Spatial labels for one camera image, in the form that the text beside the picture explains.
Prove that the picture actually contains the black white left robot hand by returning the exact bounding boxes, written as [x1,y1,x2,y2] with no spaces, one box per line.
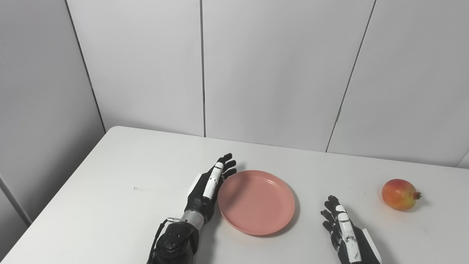
[184,153,237,224]

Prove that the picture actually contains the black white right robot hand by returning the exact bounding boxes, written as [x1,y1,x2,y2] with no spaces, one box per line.
[321,195,381,264]

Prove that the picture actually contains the pink round plate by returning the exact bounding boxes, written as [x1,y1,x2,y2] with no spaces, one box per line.
[218,170,295,236]

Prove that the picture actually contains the red yellow pomegranate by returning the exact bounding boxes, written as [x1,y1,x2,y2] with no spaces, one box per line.
[382,179,422,211]

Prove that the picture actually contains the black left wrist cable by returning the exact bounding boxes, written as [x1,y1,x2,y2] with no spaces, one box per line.
[146,217,181,264]

